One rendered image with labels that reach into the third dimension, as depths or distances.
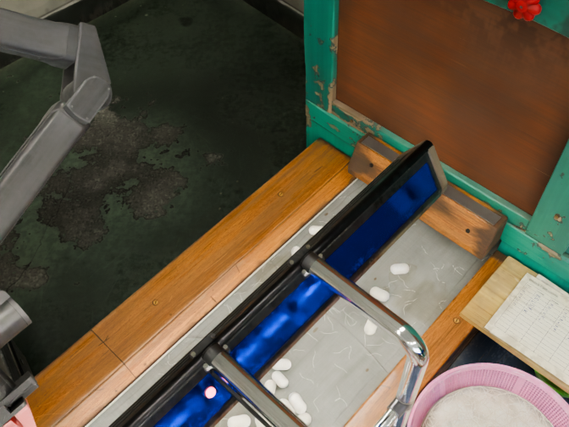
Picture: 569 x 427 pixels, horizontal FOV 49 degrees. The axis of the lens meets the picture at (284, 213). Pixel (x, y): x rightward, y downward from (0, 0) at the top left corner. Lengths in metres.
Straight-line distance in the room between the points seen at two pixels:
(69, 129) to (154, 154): 1.41
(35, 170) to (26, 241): 1.33
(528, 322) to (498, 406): 0.14
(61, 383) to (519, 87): 0.83
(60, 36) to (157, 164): 1.39
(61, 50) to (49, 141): 0.13
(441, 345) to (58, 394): 0.62
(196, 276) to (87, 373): 0.24
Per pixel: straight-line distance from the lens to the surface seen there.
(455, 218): 1.11
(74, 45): 0.99
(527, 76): 0.94
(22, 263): 2.23
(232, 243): 1.15
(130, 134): 2.47
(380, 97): 1.14
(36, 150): 0.96
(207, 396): 0.68
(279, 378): 1.03
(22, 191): 0.95
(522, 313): 1.11
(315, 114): 1.28
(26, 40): 0.99
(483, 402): 1.08
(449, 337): 1.07
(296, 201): 1.20
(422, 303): 1.12
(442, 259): 1.17
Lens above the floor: 1.72
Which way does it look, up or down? 54 degrees down
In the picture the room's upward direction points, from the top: 4 degrees counter-clockwise
